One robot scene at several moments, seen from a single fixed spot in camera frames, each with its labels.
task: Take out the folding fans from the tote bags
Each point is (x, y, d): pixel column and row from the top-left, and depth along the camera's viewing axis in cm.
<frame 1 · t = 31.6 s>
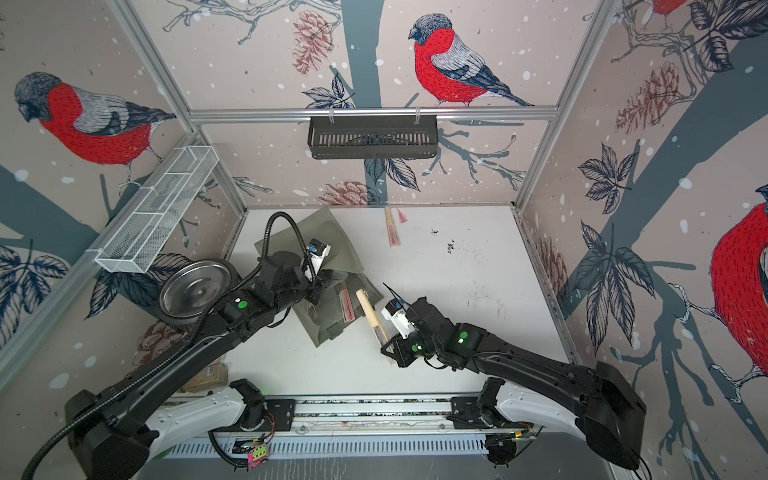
left hand: (332, 266, 75), fingers closed
right hand: (383, 346, 74), fingers closed
green canvas tote bag: (344, 273, 75), point 24 cm above the table
pink wooden folding fan: (391, 226, 117), on the table
black grey wooden folding fan: (374, 321, 76), point 16 cm above the table

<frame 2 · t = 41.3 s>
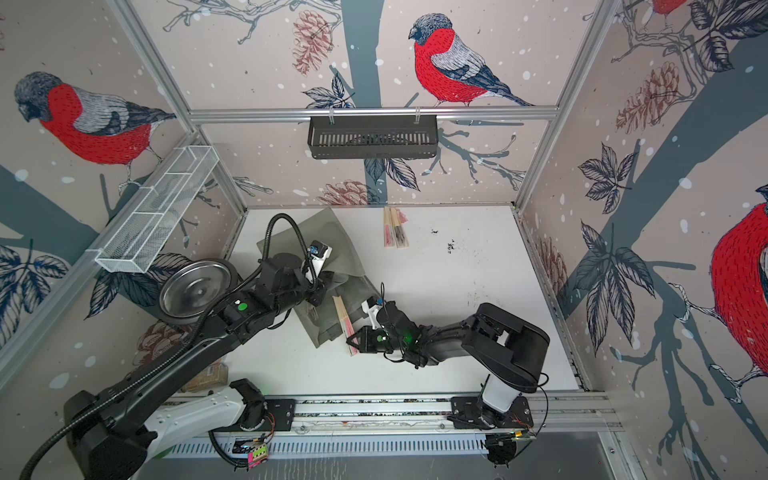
left hand: (333, 267, 75), fingers closed
right hand: (348, 339, 81), fingers closed
black grey wooden folding fan: (398, 232, 114), on the table
the other named things where they were.

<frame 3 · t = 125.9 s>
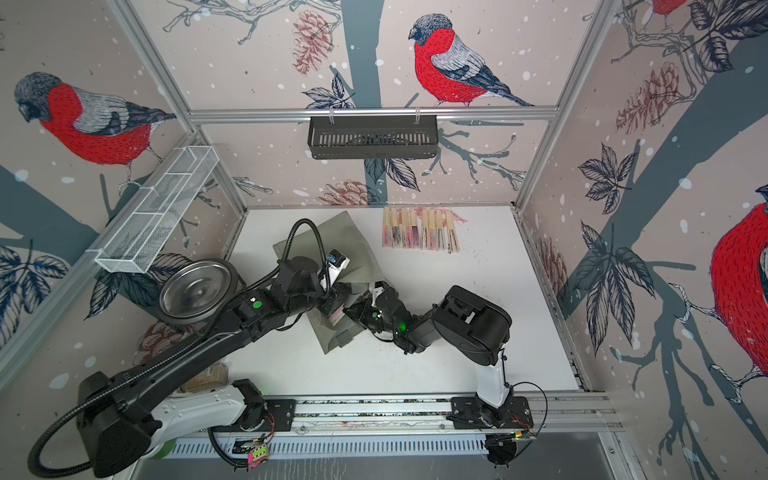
left hand: (347, 279, 76), fingers closed
right hand: (343, 308, 86), fingers closed
red blossom white folding fan: (423, 227, 118), on the table
pink striped folding fan: (433, 225, 116), on the table
grey pink folding fan: (442, 221, 120), on the table
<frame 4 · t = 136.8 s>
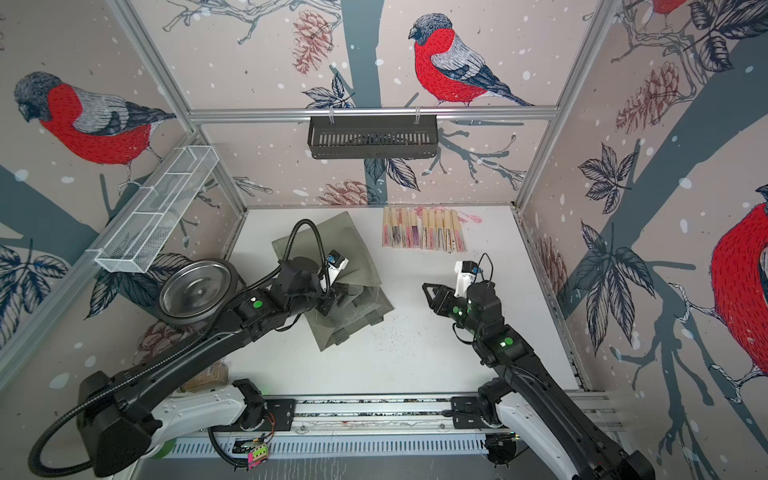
left hand: (345, 280, 76), fingers closed
right hand: (427, 284, 77), fingers open
pink tassel folding fan: (458, 218, 120), on the table
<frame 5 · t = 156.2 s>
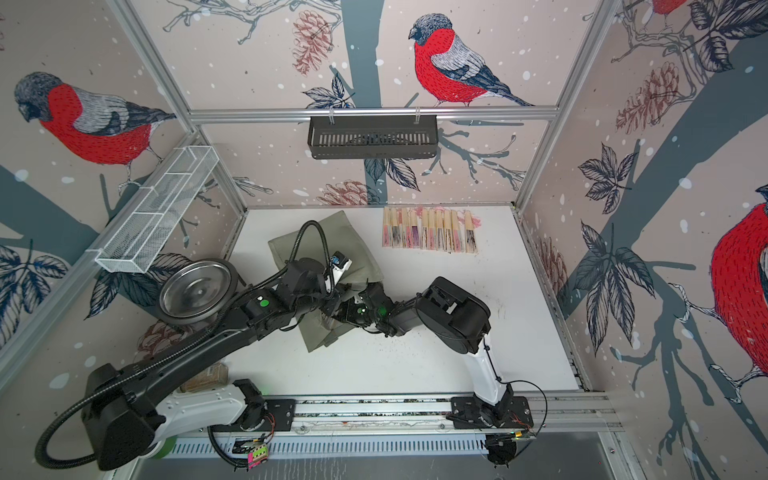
left hand: (348, 282, 77), fingers closed
right hand: (333, 311, 89), fingers open
last wooden folding fan: (471, 245, 109), point 2 cm above the table
